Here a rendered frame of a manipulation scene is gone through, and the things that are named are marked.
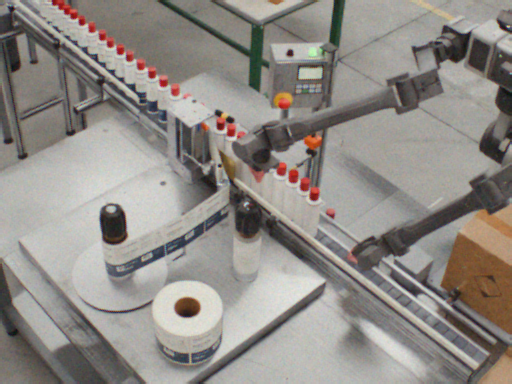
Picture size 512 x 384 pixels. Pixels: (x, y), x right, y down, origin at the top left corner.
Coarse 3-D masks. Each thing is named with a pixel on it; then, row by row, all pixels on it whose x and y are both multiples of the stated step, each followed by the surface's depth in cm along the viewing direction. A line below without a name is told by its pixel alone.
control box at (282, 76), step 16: (272, 48) 232; (288, 48) 233; (304, 48) 233; (272, 64) 232; (288, 64) 228; (304, 64) 229; (320, 64) 230; (272, 80) 233; (288, 80) 232; (304, 80) 233; (320, 80) 234; (272, 96) 236; (288, 96) 236; (304, 96) 237; (320, 96) 238
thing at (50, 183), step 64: (128, 128) 297; (0, 192) 264; (64, 192) 267; (320, 192) 278; (384, 192) 281; (0, 256) 241; (448, 256) 258; (64, 320) 224; (320, 320) 233; (384, 320) 235
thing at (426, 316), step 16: (144, 112) 298; (160, 128) 292; (304, 240) 252; (320, 240) 253; (368, 272) 244; (368, 288) 238; (384, 288) 239; (384, 304) 235; (400, 304) 234; (416, 304) 235; (432, 320) 230; (448, 336) 226; (448, 352) 221; (464, 352) 222; (480, 352) 222
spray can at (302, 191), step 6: (300, 180) 245; (306, 180) 245; (300, 186) 245; (306, 186) 244; (300, 192) 246; (306, 192) 246; (300, 198) 247; (300, 204) 249; (294, 210) 253; (300, 210) 250; (294, 216) 254; (300, 216) 252; (294, 222) 256; (300, 222) 254
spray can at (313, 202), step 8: (312, 192) 241; (312, 200) 243; (320, 200) 244; (312, 208) 244; (320, 208) 246; (304, 216) 248; (312, 216) 246; (304, 224) 250; (312, 224) 249; (312, 232) 251
